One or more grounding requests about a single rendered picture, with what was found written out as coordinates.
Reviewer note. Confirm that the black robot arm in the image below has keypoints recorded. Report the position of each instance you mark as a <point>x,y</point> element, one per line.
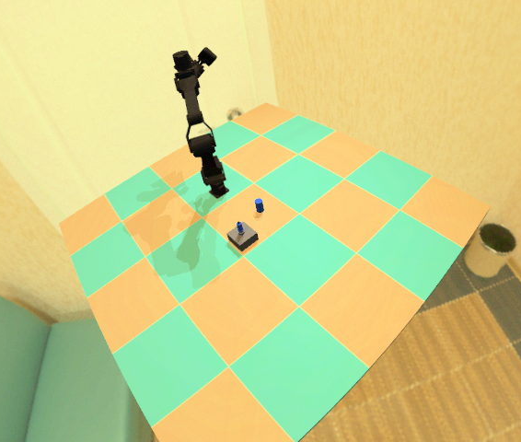
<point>187,84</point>

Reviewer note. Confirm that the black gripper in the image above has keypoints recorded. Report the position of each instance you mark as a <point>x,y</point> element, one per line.
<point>205,57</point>

